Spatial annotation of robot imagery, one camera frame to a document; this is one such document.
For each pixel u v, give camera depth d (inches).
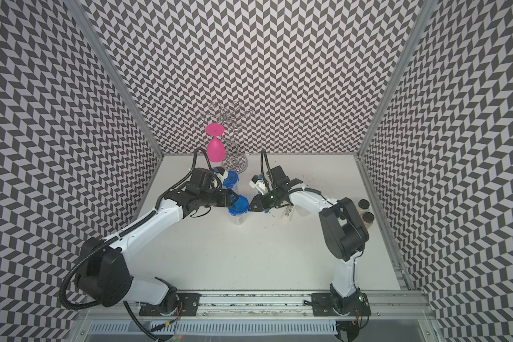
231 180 35.7
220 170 30.0
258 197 31.0
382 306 29.7
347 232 19.5
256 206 32.1
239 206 32.2
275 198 28.5
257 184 32.5
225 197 28.5
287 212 36.9
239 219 34.1
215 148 34.8
